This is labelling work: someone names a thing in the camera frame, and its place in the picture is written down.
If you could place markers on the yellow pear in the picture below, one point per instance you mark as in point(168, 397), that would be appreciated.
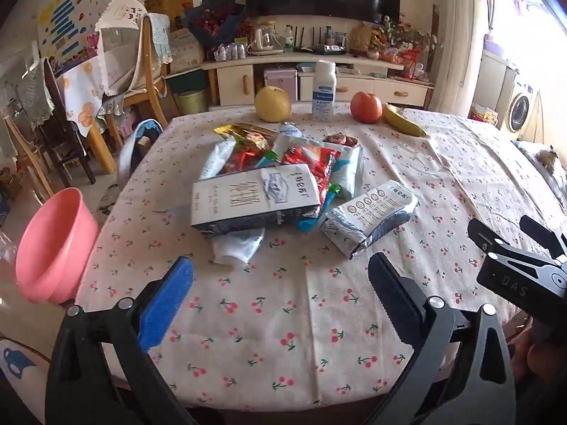
point(272, 104)

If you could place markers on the white wet wipes pack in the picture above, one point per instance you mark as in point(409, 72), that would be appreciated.
point(346, 171)

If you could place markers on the cherry print tablecloth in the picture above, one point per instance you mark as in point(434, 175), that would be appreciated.
point(298, 326)

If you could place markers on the green trash can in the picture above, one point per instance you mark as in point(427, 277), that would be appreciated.
point(193, 101)

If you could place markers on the white Magicday yogurt pouch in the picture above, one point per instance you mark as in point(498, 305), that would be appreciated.
point(290, 129)

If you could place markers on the white yogurt bottle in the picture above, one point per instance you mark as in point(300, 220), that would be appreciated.
point(323, 90)

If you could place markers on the dining table orange print cloth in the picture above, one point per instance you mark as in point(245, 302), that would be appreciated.
point(82, 93)

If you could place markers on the yellow snack bag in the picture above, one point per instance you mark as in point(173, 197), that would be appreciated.
point(249, 137)

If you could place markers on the light wooden chair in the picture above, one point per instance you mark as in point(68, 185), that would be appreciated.
point(133, 71)

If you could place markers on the red snack wrapper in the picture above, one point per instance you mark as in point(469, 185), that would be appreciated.
point(320, 161)

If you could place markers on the yellow banana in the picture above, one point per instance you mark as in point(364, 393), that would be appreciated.
point(398, 122)

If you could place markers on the pink storage box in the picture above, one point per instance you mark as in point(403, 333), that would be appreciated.
point(283, 78)

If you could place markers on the electric kettle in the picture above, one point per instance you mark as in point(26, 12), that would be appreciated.
point(263, 41)

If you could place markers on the dark flower bouquet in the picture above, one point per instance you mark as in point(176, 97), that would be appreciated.
point(214, 22)

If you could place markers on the pink plastic bucket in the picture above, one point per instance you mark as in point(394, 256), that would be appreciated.
point(55, 247)

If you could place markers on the red apple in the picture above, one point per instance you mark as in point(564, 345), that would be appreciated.
point(366, 108)

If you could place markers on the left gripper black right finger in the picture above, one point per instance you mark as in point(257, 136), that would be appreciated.
point(460, 369)

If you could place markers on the red pastry wrapper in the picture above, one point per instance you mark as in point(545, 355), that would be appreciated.
point(342, 139)

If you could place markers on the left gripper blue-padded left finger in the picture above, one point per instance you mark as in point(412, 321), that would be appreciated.
point(101, 371)

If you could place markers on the white wrapper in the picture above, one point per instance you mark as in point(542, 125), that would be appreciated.
point(237, 247)

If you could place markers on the washing machine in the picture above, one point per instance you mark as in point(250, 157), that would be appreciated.
point(520, 107)

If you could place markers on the large white milk carton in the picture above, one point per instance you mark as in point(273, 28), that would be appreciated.
point(264, 197)

